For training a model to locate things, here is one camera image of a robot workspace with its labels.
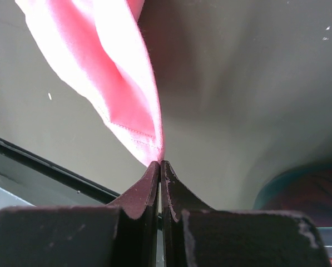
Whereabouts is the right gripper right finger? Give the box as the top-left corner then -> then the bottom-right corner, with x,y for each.
160,161 -> 331,266

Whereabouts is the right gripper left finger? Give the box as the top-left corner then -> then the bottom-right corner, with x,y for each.
0,162 -> 160,266

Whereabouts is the pink t shirt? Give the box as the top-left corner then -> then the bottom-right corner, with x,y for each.
17,1 -> 164,165

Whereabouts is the teal laundry basket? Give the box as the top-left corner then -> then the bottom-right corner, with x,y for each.
253,162 -> 332,210

